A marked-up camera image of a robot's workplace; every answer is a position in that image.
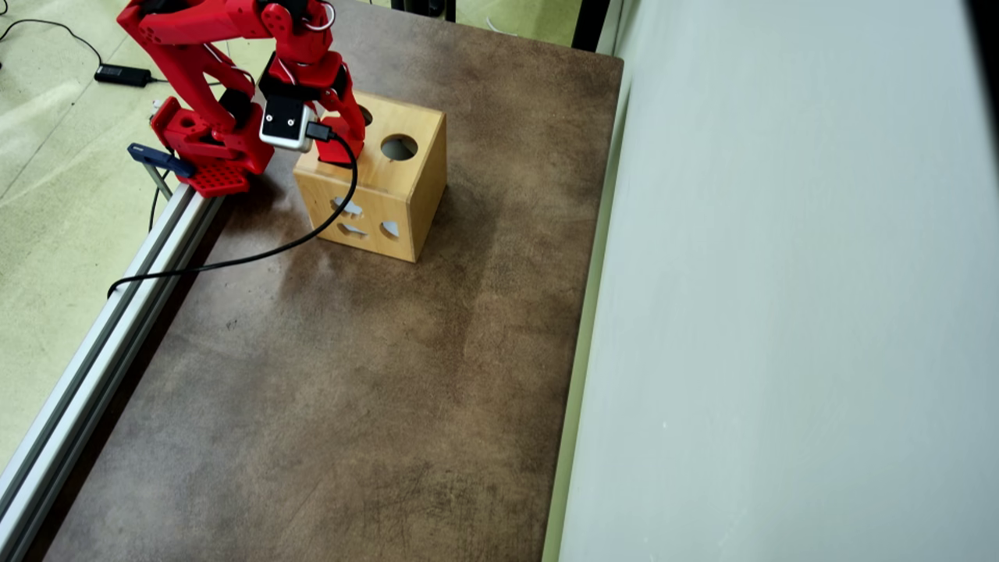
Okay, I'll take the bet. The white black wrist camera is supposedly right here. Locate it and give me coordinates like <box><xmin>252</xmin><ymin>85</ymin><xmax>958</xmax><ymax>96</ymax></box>
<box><xmin>259</xmin><ymin>94</ymin><xmax>318</xmax><ymax>153</ymax></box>

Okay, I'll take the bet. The black camera cable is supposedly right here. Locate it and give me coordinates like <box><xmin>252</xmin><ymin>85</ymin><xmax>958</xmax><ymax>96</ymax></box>
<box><xmin>108</xmin><ymin>121</ymin><xmax>360</xmax><ymax>298</ymax></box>

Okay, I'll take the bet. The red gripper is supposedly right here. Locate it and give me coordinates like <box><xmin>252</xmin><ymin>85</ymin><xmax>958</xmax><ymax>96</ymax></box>
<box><xmin>258</xmin><ymin>50</ymin><xmax>368</xmax><ymax>162</ymax></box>

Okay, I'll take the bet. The wooden shape sorter box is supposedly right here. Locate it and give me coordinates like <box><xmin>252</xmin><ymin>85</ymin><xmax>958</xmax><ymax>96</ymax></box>
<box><xmin>293</xmin><ymin>88</ymin><xmax>448</xmax><ymax>263</ymax></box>

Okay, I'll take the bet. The black metal post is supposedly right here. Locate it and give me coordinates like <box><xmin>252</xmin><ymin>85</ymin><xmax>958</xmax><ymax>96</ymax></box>
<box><xmin>572</xmin><ymin>0</ymin><xmax>611</xmax><ymax>52</ymax></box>

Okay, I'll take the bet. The black floor object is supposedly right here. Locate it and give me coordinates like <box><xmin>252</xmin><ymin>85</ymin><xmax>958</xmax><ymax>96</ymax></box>
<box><xmin>390</xmin><ymin>0</ymin><xmax>457</xmax><ymax>18</ymax></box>

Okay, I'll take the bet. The red robot base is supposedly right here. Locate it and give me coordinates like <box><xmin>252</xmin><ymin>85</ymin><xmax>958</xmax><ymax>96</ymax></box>
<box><xmin>150</xmin><ymin>98</ymin><xmax>276</xmax><ymax>197</ymax></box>

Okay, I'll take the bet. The black adapter cable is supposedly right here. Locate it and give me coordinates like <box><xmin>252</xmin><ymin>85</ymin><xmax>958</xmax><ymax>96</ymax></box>
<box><xmin>0</xmin><ymin>17</ymin><xmax>106</xmax><ymax>71</ymax></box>

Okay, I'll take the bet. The aluminium profile rail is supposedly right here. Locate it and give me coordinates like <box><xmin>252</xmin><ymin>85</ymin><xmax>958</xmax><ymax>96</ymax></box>
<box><xmin>0</xmin><ymin>181</ymin><xmax>227</xmax><ymax>562</ymax></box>

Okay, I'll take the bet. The red cube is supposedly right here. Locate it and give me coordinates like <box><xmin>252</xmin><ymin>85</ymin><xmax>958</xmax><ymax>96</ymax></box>
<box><xmin>316</xmin><ymin>127</ymin><xmax>354</xmax><ymax>167</ymax></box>

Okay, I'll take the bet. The blue clamp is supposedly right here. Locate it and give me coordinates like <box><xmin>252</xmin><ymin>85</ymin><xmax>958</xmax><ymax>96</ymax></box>
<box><xmin>127</xmin><ymin>143</ymin><xmax>196</xmax><ymax>200</ymax></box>

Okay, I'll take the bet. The black power adapter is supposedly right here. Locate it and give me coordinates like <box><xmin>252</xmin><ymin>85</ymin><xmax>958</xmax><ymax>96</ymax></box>
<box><xmin>94</xmin><ymin>64</ymin><xmax>152</xmax><ymax>87</ymax></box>

